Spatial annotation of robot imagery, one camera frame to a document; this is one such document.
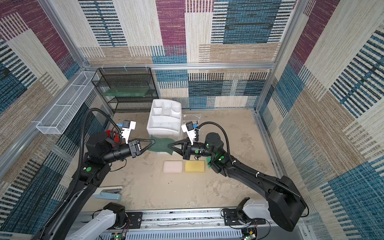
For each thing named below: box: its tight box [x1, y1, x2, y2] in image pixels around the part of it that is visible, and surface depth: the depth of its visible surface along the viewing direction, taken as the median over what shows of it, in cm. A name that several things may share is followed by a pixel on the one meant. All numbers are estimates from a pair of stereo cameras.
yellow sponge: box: [185, 160, 205, 173], surface depth 91 cm
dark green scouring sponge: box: [147, 134, 176, 156], surface depth 64 cm
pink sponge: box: [163, 160, 183, 174], surface depth 92 cm
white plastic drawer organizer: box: [146, 99, 182, 140], surface depth 88 cm
